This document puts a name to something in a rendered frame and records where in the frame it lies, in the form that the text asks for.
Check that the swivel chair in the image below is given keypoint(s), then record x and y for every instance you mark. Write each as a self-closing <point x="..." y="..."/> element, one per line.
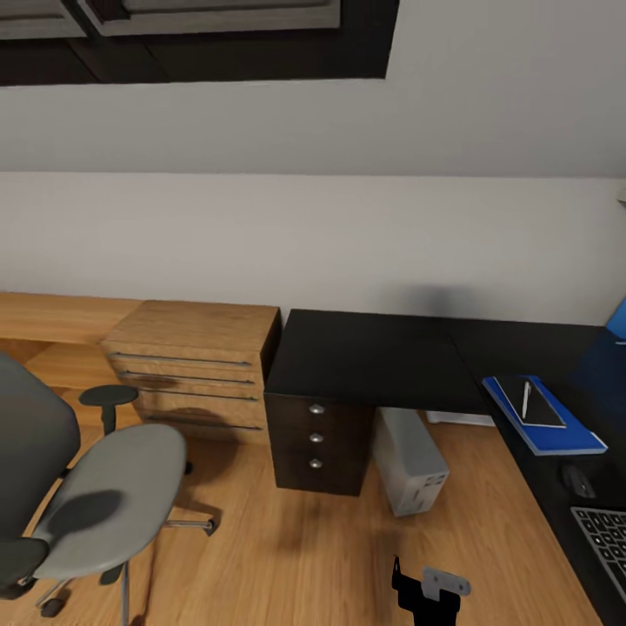
<point x="107" y="509"/>

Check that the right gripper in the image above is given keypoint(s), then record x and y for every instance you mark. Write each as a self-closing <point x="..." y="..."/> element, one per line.
<point x="411" y="597"/>

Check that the desktop computer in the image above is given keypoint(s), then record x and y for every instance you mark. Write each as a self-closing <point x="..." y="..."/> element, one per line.
<point x="411" y="467"/>

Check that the notebook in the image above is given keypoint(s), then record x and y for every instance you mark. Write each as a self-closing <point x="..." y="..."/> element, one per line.
<point x="540" y="412"/>

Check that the folder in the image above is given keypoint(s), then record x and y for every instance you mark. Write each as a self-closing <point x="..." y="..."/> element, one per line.
<point x="576" y="439"/>

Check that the mouse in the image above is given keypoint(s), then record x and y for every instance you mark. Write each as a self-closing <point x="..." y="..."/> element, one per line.
<point x="575" y="479"/>

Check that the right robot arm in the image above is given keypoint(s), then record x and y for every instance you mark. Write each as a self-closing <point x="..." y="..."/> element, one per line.
<point x="436" y="600"/>

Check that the keyboard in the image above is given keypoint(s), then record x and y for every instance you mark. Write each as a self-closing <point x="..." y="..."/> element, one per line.
<point x="606" y="532"/>

